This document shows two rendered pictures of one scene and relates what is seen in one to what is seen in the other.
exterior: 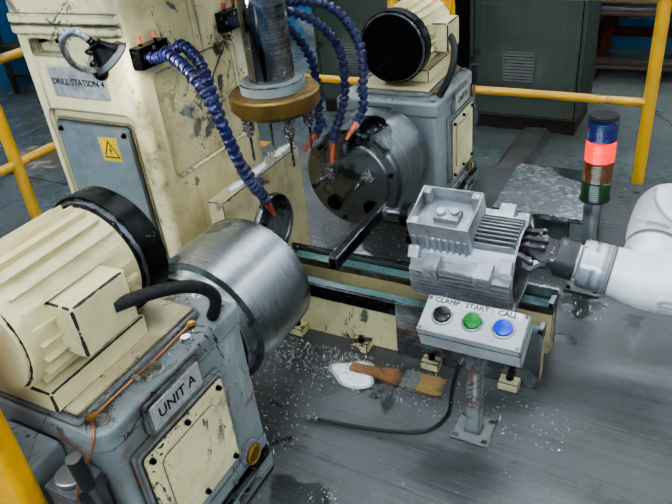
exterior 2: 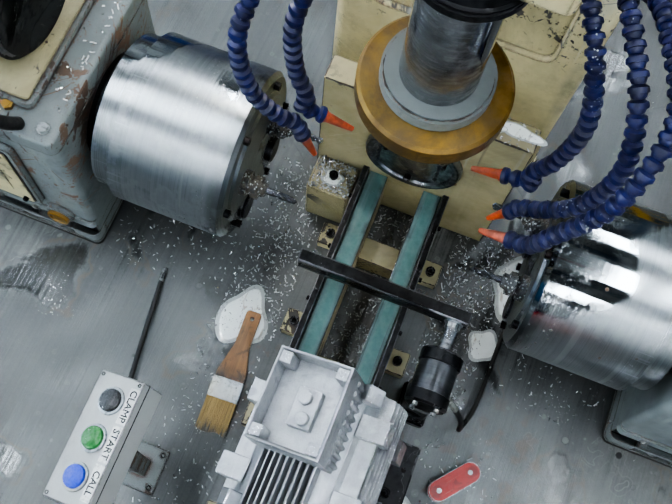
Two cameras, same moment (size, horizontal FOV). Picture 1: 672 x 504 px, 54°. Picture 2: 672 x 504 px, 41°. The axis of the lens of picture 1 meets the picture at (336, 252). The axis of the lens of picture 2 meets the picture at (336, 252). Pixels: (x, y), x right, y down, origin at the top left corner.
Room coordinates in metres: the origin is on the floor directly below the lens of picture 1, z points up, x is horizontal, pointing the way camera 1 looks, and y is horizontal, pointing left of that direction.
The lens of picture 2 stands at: (1.04, -0.39, 2.21)
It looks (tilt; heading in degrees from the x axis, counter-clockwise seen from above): 71 degrees down; 71
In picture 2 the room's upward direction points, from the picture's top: 10 degrees clockwise
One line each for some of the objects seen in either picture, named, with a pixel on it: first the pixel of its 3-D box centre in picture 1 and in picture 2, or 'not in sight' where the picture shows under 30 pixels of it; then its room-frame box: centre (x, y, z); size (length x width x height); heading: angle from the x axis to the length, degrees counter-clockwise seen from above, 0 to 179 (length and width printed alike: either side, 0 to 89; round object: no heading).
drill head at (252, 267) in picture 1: (211, 316); (162, 121); (0.96, 0.23, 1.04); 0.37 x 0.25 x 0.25; 149
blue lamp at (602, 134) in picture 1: (602, 128); not in sight; (1.24, -0.57, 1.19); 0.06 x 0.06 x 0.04
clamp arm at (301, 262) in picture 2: (360, 233); (383, 289); (1.23, -0.06, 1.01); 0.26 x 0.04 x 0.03; 149
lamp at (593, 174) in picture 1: (598, 169); not in sight; (1.24, -0.57, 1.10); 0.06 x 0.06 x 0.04
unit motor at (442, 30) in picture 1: (426, 77); not in sight; (1.79, -0.30, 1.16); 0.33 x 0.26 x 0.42; 149
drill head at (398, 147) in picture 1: (373, 159); (617, 293); (1.55, -0.12, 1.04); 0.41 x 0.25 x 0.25; 149
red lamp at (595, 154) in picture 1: (600, 149); not in sight; (1.24, -0.57, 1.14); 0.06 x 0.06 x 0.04
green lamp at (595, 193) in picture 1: (595, 188); not in sight; (1.24, -0.57, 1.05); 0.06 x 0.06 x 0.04
